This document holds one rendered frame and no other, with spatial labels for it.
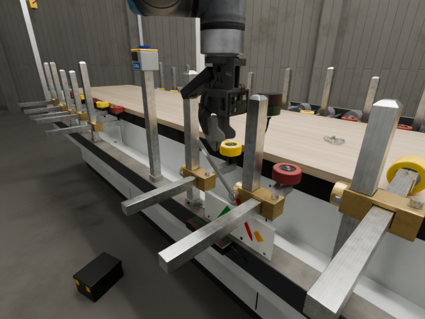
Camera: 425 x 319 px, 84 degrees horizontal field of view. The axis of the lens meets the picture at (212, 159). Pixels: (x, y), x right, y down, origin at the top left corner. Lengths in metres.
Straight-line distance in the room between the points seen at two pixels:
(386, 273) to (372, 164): 0.43
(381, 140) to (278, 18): 4.46
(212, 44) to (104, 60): 5.34
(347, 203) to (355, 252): 0.15
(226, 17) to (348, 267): 0.43
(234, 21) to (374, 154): 0.34
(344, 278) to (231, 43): 0.41
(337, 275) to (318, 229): 0.52
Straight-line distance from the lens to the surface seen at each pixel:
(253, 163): 0.59
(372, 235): 0.42
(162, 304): 1.48
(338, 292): 0.32
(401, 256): 0.80
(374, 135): 0.46
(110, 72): 5.74
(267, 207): 0.61
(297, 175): 0.68
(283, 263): 0.69
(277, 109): 0.60
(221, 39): 0.49
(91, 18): 5.91
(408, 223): 0.49
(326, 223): 0.82
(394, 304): 0.84
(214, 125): 0.54
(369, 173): 0.48
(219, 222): 0.53
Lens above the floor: 1.18
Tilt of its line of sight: 23 degrees down
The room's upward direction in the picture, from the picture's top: 1 degrees clockwise
